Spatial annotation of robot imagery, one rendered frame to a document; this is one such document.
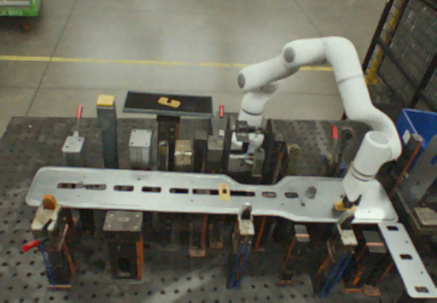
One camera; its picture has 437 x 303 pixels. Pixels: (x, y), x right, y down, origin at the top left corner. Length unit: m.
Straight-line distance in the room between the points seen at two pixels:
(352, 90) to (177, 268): 0.94
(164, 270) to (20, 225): 0.64
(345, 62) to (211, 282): 0.96
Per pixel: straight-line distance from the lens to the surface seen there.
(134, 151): 1.48
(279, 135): 1.57
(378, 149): 1.31
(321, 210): 1.50
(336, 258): 1.44
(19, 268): 1.69
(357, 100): 1.34
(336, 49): 1.37
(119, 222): 1.32
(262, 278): 1.62
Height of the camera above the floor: 2.07
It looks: 39 degrees down
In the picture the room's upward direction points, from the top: 8 degrees clockwise
